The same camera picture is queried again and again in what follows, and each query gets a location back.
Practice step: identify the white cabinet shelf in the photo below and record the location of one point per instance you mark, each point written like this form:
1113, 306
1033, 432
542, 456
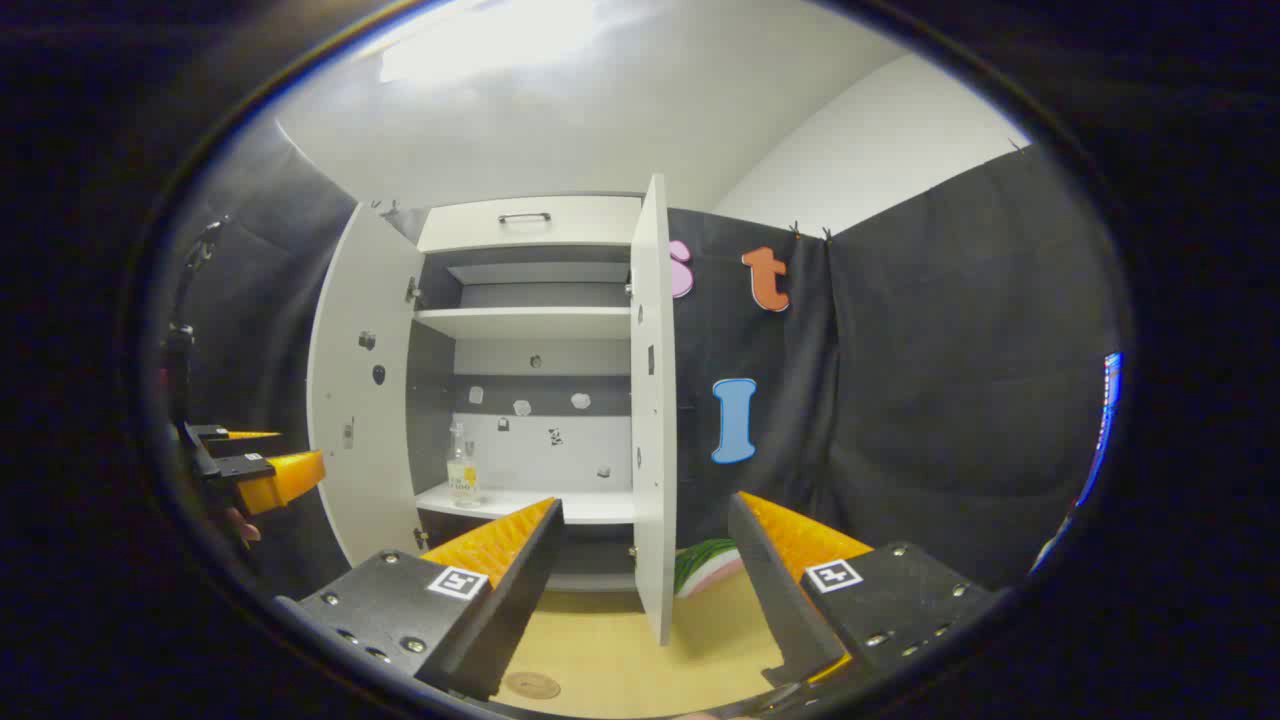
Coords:
600, 505
525, 322

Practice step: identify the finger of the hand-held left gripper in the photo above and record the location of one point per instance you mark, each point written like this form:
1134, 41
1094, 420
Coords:
210, 434
275, 480

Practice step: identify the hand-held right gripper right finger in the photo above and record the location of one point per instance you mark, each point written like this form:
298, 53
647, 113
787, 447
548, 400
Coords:
775, 600

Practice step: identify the black backdrop cloth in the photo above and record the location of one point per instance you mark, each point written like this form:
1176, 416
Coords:
950, 350

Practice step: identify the clear glass bottle yellow label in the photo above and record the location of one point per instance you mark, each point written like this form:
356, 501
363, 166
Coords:
462, 478

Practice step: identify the white cabinet door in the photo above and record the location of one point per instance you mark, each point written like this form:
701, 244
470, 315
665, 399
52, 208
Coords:
653, 450
365, 450

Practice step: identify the green striped pink toy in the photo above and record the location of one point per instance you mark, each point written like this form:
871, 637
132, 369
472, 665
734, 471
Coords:
705, 570

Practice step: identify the white cabinet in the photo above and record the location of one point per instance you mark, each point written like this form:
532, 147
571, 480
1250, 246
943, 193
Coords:
540, 450

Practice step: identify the metal door hinge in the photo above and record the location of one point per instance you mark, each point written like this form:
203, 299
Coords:
413, 291

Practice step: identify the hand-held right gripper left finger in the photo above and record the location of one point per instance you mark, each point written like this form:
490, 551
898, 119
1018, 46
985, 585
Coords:
500, 600

